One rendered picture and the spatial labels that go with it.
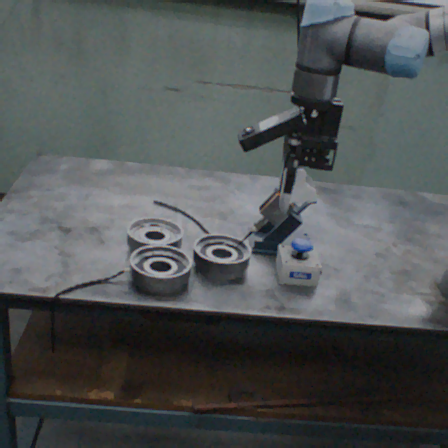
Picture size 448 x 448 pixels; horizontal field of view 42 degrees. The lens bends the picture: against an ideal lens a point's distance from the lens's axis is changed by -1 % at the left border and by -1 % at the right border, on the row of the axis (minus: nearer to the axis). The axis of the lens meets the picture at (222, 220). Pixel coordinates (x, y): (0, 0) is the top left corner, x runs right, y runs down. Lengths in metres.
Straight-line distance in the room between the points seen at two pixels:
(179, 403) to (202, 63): 1.72
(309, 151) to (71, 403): 0.64
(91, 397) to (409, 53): 0.81
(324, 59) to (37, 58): 1.89
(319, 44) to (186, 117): 1.75
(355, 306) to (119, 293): 0.41
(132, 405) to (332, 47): 0.73
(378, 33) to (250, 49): 1.68
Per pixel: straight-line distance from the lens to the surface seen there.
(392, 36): 0.93
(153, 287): 0.98
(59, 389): 1.19
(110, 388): 1.19
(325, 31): 0.94
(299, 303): 1.03
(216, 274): 1.04
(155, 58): 2.60
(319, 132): 1.00
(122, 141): 2.71
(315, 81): 0.95
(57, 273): 1.05
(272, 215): 1.06
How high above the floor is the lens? 1.37
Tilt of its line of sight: 27 degrees down
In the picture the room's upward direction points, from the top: 8 degrees clockwise
